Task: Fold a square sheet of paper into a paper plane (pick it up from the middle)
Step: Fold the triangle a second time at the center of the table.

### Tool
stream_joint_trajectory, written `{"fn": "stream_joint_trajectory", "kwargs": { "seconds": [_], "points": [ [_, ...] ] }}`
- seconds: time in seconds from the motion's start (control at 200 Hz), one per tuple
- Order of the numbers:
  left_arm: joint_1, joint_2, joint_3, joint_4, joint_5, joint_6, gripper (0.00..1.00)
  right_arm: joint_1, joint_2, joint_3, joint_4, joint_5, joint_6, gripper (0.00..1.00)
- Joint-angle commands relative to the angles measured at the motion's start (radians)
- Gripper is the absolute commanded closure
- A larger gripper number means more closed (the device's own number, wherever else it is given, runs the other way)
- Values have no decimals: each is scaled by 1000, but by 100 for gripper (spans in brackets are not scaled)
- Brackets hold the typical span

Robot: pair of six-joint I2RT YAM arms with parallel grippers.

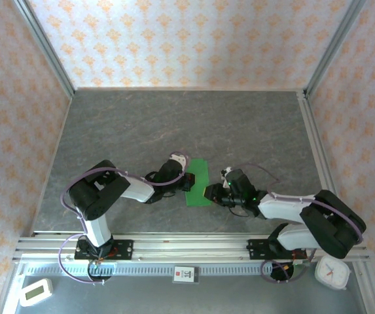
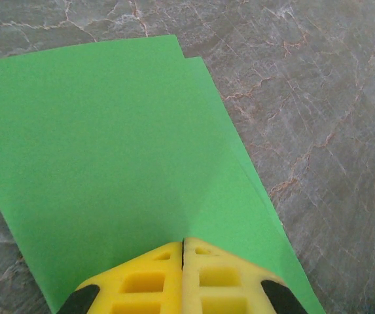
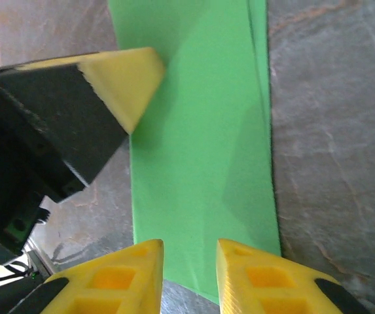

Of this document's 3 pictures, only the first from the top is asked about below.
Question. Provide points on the green paper sheet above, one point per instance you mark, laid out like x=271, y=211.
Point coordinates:
x=198, y=183

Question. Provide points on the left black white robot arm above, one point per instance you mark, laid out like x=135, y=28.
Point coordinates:
x=135, y=193

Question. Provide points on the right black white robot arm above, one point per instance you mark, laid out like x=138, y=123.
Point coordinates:
x=282, y=209

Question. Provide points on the grey metal sheet panel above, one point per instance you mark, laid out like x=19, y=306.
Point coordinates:
x=174, y=299

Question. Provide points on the white label card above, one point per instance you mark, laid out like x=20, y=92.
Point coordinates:
x=185, y=274

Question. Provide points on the white analog clock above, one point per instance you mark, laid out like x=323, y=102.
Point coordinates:
x=332, y=273

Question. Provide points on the white digital timer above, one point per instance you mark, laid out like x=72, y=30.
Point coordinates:
x=35, y=292

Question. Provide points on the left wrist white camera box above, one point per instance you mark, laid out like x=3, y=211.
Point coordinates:
x=178, y=160

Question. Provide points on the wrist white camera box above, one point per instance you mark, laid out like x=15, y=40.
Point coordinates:
x=178, y=160
x=226, y=172

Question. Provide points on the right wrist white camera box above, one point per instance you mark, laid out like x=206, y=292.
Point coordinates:
x=226, y=172

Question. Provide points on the aluminium mounting rail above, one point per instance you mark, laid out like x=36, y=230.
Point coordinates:
x=190, y=243

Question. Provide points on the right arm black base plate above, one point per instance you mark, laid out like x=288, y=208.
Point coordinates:
x=256, y=250

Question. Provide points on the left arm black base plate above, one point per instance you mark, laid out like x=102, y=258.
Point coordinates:
x=123, y=250

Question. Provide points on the aluminium side rail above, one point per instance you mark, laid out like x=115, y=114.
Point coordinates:
x=313, y=131

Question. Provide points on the right aluminium frame post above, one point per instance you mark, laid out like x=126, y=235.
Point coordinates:
x=332, y=49

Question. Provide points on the aluminium frame post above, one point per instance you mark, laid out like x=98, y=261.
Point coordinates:
x=332, y=49
x=46, y=49

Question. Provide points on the left aluminium frame post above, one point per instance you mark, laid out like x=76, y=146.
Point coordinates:
x=46, y=49

